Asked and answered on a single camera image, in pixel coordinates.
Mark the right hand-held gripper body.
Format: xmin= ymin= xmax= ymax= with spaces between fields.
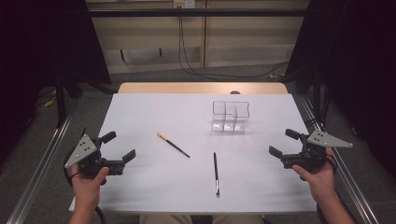
xmin=279 ymin=129 xmax=354 ymax=181

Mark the person's right hand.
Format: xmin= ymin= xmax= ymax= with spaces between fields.
xmin=291 ymin=147 xmax=339 ymax=203

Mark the black metal stand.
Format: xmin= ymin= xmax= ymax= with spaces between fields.
xmin=54 ymin=73 xmax=68 ymax=129

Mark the person's leg in khaki trousers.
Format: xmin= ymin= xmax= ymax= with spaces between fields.
xmin=212 ymin=214 xmax=265 ymax=224
xmin=138 ymin=214 xmax=194 ymax=224

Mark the black curtain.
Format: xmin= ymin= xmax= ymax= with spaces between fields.
xmin=0 ymin=0 xmax=112 ymax=162
xmin=284 ymin=0 xmax=396 ymax=171

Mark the white wall power outlet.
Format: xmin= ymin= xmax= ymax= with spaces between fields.
xmin=173 ymin=0 xmax=196 ymax=9

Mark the wooden table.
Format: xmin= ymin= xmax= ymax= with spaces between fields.
xmin=117 ymin=81 xmax=289 ymax=95

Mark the clear acrylic organizer box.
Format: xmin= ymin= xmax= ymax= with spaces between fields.
xmin=212 ymin=100 xmax=251 ymax=133

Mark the black pencil with orange end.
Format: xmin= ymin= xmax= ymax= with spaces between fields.
xmin=156 ymin=132 xmax=191 ymax=159

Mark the white table sheet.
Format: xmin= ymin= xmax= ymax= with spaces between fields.
xmin=68 ymin=92 xmax=318 ymax=215

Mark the black and silver pen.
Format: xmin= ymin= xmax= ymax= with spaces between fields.
xmin=213 ymin=151 xmax=220 ymax=198

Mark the black metal frame bar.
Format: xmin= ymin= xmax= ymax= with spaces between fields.
xmin=88 ymin=8 xmax=309 ymax=18

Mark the black wall cable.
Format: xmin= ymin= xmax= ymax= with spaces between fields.
xmin=177 ymin=16 xmax=225 ymax=82
xmin=180 ymin=16 xmax=290 ymax=79

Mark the person's left hand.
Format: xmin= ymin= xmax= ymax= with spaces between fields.
xmin=68 ymin=163 xmax=110 ymax=210

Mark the metal floor rail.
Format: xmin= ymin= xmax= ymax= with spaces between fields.
xmin=6 ymin=99 xmax=82 ymax=224
xmin=298 ymin=94 xmax=380 ymax=224

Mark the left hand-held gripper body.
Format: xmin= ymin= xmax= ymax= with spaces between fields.
xmin=64 ymin=133 xmax=125 ymax=186

